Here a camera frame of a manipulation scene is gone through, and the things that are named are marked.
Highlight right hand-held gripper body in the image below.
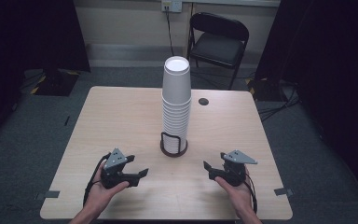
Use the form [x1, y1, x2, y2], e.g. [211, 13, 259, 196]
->
[220, 149, 258, 188]

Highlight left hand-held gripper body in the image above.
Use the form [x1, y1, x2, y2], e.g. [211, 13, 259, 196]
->
[101, 147, 132, 190]

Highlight stack of white paper cups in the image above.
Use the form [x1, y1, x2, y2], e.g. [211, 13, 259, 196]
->
[161, 55, 193, 155]

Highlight person's right hand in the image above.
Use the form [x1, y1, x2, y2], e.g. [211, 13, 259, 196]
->
[214, 167, 256, 217]

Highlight person's left hand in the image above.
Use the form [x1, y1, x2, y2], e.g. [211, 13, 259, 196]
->
[85, 170, 131, 213]

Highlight grey floor tape strip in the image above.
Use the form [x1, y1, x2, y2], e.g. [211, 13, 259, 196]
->
[273, 187, 295, 197]
[34, 189, 61, 201]

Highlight black stand base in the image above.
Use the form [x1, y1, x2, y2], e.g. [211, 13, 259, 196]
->
[30, 68, 80, 97]

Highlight black folding chair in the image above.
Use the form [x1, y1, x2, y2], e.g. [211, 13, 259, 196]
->
[186, 11, 250, 91]

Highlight dark curtain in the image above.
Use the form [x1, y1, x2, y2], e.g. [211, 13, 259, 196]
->
[254, 0, 358, 200]
[0, 0, 91, 147]

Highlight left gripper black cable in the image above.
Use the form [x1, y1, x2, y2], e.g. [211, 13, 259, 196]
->
[82, 151, 112, 208]

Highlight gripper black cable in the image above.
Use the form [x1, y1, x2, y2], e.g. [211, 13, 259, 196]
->
[243, 173, 259, 215]
[82, 151, 112, 208]

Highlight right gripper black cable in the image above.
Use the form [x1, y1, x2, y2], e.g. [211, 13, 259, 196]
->
[243, 173, 259, 215]

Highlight black floor cables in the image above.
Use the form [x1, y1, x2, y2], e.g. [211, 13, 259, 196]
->
[255, 78, 301, 123]

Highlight black wall power cable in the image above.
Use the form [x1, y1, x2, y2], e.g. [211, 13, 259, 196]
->
[164, 6, 177, 58]

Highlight white wall socket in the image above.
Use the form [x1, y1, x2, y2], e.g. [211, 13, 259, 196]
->
[160, 0, 184, 14]

